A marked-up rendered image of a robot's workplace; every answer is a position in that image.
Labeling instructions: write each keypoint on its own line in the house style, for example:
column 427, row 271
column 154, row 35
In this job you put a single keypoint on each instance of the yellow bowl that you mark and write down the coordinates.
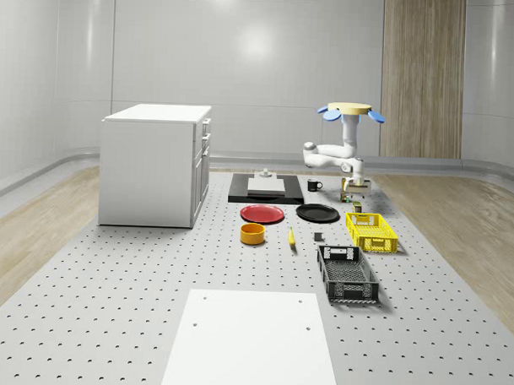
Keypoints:
column 252, row 235

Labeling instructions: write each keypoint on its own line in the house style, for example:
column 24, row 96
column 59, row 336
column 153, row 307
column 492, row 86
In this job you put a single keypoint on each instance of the black stove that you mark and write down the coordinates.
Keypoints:
column 240, row 187

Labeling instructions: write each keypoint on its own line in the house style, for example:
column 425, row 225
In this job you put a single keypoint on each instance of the banana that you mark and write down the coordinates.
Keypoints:
column 291, row 238

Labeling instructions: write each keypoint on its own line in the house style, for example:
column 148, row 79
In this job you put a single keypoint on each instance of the dark grey basket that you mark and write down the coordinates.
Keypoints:
column 348, row 288

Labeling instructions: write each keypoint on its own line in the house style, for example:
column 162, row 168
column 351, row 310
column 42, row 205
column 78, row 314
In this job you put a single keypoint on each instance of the flat-sided can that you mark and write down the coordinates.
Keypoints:
column 357, row 207

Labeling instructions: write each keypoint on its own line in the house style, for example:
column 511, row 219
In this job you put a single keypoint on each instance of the black plate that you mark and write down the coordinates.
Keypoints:
column 317, row 213

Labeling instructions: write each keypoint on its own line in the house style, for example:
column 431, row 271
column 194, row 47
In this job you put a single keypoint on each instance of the black mug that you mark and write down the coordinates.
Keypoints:
column 313, row 185

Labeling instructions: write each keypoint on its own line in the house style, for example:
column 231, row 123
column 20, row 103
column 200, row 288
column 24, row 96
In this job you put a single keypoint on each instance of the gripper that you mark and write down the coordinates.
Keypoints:
column 358, row 182

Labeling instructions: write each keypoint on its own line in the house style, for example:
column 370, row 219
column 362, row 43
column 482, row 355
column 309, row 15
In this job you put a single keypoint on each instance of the white cabinet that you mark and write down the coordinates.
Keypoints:
column 148, row 167

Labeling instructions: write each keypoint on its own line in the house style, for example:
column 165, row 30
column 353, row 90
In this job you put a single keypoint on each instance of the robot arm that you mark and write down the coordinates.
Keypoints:
column 347, row 138

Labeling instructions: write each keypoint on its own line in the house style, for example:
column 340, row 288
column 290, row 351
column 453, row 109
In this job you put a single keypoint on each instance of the grey cube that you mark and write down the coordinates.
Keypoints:
column 319, row 236

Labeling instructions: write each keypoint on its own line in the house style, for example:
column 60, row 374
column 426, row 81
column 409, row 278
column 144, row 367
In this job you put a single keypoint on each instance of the puzzle cube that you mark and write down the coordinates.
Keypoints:
column 346, row 198

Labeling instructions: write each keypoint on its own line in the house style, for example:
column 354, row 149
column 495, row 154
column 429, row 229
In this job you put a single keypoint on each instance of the yellow basket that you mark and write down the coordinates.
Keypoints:
column 371, row 245

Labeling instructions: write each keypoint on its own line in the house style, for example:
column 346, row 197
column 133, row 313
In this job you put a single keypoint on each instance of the white board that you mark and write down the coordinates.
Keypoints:
column 251, row 348

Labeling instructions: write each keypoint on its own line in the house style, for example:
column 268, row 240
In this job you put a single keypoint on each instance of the red plate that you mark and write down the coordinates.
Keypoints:
column 262, row 214

